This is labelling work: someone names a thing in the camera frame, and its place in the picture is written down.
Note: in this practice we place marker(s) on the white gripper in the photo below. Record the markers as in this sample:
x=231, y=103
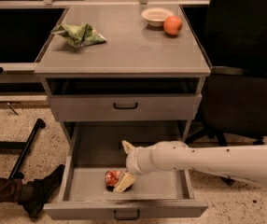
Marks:
x=133, y=162

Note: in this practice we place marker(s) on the red coke can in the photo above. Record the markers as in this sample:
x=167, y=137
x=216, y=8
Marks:
x=112, y=178

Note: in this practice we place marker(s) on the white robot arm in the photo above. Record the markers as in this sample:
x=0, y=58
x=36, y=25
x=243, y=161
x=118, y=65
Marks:
x=242, y=163

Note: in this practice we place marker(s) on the open grey drawer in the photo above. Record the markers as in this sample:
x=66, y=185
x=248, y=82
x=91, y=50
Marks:
x=95, y=148

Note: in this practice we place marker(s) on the closed grey drawer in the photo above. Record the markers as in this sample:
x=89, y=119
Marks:
x=100, y=107

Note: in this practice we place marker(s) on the grey drawer cabinet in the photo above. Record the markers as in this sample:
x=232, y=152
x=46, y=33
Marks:
x=136, y=59

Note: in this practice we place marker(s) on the black shoe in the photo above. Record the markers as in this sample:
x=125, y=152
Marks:
x=37, y=192

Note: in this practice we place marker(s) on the black metal floor stand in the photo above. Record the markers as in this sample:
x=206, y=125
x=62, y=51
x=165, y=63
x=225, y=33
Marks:
x=23, y=147

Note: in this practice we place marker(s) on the black office chair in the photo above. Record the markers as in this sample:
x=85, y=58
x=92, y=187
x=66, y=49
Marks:
x=234, y=38

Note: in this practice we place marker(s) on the brown trouser leg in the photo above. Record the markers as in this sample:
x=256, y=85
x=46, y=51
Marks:
x=10, y=190

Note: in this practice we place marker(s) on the green chip bag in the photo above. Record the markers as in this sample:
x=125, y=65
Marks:
x=79, y=35

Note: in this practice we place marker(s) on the orange fruit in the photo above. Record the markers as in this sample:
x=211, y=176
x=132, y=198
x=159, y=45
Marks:
x=172, y=25

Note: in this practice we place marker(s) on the white bowl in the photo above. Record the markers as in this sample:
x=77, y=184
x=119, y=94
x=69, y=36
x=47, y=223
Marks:
x=155, y=16

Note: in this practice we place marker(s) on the black lower drawer handle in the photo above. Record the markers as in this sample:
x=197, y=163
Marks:
x=126, y=215

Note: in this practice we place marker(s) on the black drawer handle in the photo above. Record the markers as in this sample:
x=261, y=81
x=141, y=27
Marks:
x=126, y=215
x=125, y=106

